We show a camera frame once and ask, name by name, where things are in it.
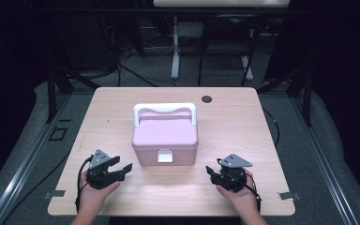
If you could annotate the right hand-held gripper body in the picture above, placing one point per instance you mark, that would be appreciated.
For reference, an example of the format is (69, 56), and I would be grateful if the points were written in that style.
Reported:
(232, 176)

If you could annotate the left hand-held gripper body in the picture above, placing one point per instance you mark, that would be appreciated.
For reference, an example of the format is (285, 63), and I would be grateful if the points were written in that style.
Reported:
(100, 176)

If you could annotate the pink lidded storage box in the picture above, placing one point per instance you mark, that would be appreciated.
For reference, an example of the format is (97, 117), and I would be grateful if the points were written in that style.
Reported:
(165, 137)

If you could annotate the person's left hand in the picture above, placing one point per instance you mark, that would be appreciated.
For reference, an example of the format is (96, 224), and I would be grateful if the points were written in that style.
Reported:
(93, 195)

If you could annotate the person's right hand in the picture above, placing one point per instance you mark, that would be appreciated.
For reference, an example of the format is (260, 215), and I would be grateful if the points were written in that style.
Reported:
(242, 198)

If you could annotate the grey tape piece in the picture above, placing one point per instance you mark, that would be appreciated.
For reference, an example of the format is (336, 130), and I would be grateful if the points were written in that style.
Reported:
(289, 196)
(54, 194)

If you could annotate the black metal stand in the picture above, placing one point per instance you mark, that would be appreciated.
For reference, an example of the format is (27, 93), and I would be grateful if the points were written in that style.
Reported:
(52, 97)
(307, 100)

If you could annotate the white desk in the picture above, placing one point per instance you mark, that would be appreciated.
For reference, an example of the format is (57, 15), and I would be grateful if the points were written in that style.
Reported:
(175, 47)

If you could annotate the black chair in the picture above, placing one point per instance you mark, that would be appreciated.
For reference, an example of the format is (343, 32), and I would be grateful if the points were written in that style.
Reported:
(228, 34)

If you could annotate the aluminium floor rail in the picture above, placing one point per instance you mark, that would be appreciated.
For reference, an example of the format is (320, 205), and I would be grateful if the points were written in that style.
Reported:
(325, 162)
(28, 162)

